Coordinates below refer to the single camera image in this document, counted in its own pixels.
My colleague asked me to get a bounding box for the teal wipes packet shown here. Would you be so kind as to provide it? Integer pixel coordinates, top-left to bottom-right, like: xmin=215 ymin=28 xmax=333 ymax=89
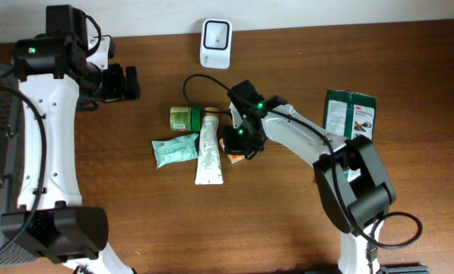
xmin=151 ymin=133 xmax=199 ymax=169

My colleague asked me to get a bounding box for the green lidded jar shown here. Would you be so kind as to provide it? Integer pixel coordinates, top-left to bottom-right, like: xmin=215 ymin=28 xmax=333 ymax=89
xmin=170 ymin=107 xmax=201 ymax=132

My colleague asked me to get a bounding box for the grey plastic basket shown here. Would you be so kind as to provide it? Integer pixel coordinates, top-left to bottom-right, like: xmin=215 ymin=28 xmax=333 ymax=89
xmin=0 ymin=63 xmax=36 ymax=267

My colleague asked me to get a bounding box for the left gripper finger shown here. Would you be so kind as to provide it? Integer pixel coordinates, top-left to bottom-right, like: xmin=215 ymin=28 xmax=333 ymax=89
xmin=102 ymin=64 xmax=126 ymax=103
xmin=124 ymin=66 xmax=141 ymax=100

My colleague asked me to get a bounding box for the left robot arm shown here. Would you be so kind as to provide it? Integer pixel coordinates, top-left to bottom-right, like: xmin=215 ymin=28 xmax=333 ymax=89
xmin=1 ymin=5 xmax=141 ymax=273

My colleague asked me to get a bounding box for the white tube with tan cap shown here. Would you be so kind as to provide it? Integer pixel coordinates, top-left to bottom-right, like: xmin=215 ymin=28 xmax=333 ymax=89
xmin=195 ymin=107 xmax=224 ymax=185

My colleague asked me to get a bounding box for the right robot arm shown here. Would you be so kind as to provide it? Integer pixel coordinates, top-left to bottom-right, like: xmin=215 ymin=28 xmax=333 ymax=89
xmin=223 ymin=81 xmax=395 ymax=273

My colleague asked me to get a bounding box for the green gloves package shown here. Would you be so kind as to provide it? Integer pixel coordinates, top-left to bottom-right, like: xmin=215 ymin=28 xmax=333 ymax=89
xmin=322 ymin=88 xmax=377 ymax=183

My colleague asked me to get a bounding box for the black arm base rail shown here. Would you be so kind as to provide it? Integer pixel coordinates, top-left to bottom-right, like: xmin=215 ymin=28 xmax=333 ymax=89
xmin=306 ymin=264 xmax=430 ymax=274

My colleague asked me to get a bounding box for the orange snack packet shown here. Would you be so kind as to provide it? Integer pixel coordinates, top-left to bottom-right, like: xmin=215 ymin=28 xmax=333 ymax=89
xmin=219 ymin=139 xmax=245 ymax=164

